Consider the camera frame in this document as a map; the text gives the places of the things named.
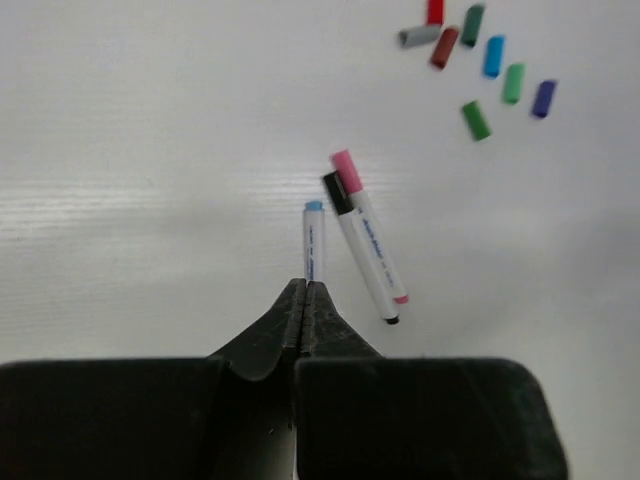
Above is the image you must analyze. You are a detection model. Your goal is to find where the grey pen cap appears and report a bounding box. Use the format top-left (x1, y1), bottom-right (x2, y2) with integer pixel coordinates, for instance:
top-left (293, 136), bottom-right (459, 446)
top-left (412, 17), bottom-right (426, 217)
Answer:
top-left (398, 24), bottom-right (442, 49)

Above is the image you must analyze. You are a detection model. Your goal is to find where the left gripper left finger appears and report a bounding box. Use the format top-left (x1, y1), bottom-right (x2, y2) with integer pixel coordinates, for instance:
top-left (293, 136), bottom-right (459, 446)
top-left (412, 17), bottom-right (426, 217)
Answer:
top-left (209, 278), bottom-right (306, 383)

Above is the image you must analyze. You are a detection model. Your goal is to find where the dark red pen cap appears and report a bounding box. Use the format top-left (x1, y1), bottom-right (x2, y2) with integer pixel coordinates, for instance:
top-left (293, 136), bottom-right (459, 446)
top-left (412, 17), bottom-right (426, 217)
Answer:
top-left (430, 26), bottom-right (459, 70)

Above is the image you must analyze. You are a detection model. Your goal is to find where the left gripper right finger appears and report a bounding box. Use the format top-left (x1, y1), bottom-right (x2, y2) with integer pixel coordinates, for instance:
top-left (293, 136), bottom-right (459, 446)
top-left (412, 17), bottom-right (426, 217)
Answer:
top-left (299, 282), bottom-right (380, 358)

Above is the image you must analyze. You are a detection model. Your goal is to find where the pink cap blue marker pen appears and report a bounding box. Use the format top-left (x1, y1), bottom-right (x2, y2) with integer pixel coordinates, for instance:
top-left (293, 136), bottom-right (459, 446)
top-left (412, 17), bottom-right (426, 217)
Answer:
top-left (303, 200), bottom-right (326, 282)

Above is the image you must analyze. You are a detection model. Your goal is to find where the dark green pen cap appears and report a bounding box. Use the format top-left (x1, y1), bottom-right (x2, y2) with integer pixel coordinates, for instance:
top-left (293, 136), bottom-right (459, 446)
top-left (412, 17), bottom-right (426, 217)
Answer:
top-left (460, 3), bottom-right (485, 48)

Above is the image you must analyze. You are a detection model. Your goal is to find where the dark blue pen cap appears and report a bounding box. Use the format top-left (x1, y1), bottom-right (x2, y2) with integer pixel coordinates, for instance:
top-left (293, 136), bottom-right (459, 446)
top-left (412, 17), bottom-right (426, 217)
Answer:
top-left (531, 79), bottom-right (558, 119)

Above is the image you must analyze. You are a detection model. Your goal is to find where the light blue pen cap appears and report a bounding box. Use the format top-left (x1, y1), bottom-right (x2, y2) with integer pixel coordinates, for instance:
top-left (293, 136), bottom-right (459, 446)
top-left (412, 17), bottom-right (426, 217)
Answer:
top-left (483, 35), bottom-right (506, 79)

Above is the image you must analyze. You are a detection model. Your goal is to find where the black marker pen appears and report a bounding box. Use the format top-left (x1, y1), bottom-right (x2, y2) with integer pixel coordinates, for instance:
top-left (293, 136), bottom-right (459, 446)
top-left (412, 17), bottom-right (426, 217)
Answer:
top-left (321, 171), bottom-right (399, 325)

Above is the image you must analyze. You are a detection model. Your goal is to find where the teal green pen cap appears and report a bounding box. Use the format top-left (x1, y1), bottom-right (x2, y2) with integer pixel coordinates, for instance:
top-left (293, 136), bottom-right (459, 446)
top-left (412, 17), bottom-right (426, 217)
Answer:
top-left (502, 63), bottom-right (526, 105)

